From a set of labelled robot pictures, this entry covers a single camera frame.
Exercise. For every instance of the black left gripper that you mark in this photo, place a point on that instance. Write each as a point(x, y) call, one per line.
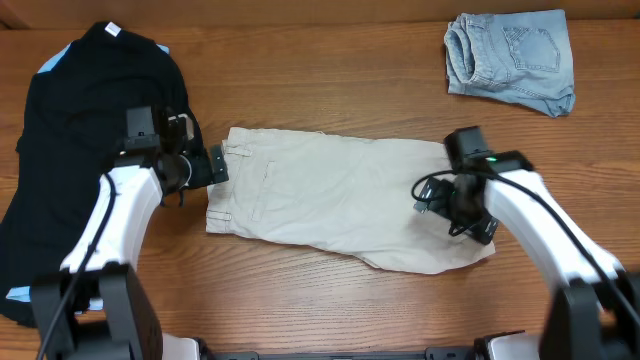
point(216, 163)

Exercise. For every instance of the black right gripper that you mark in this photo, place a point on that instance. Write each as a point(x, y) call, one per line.
point(484, 229)

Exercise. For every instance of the beige cotton shorts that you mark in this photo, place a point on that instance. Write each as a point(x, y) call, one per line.
point(346, 195)

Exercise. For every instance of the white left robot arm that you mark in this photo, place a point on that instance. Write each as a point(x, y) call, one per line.
point(95, 307)

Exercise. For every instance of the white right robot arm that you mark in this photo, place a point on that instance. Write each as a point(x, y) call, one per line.
point(595, 307)

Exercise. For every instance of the black t-shirt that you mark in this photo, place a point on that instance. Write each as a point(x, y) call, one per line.
point(70, 150)

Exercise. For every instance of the folded blue denim shorts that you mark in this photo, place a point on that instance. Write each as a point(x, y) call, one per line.
point(519, 58)

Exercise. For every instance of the light blue garment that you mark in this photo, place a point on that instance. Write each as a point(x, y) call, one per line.
point(50, 65)

